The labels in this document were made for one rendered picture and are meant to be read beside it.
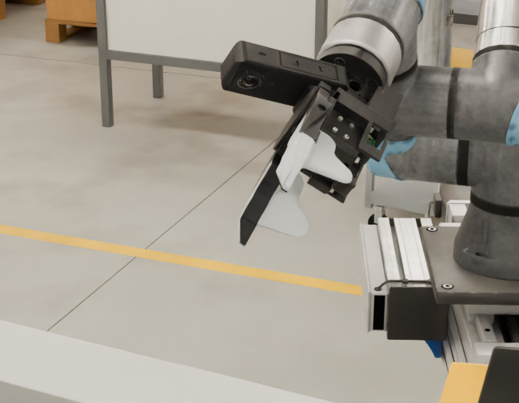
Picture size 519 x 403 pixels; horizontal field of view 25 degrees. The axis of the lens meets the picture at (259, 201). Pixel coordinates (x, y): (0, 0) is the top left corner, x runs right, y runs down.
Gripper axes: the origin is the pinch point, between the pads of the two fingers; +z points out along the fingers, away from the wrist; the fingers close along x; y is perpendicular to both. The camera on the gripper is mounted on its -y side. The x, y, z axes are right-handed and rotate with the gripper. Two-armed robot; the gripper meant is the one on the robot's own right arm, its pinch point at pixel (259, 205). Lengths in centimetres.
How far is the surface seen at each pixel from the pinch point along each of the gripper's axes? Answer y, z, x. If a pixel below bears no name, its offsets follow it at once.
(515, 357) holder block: 7, 35, -40
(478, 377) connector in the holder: 6, 36, -38
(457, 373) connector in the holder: 6, 35, -37
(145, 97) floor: -36, -376, 395
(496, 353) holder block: 6, 35, -39
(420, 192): 82, -264, 240
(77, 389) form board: -7, 48, -43
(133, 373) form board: -6, 47, -44
